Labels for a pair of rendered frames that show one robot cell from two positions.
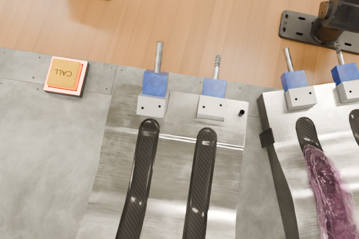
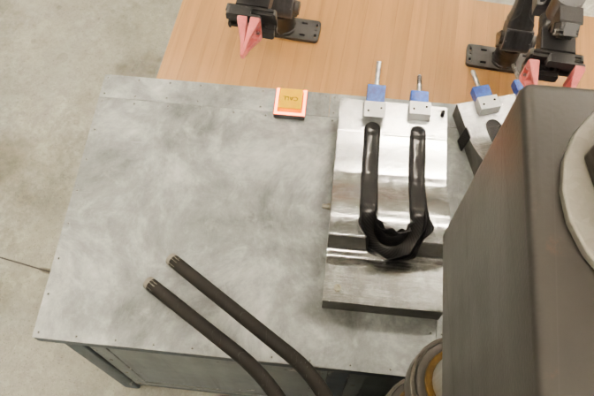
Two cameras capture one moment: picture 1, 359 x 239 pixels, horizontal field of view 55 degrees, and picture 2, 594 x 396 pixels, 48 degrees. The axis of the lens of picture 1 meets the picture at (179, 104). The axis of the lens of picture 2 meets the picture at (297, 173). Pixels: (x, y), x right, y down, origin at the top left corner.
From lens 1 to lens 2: 1.05 m
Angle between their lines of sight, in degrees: 11
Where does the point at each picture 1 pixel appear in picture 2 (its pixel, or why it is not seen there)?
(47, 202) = (287, 200)
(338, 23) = (510, 45)
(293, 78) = (480, 90)
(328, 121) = not seen: hidden behind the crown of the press
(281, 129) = (475, 129)
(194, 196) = (413, 175)
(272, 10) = (457, 45)
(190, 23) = (389, 58)
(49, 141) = (282, 154)
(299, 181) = not seen: hidden behind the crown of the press
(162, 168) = (386, 156)
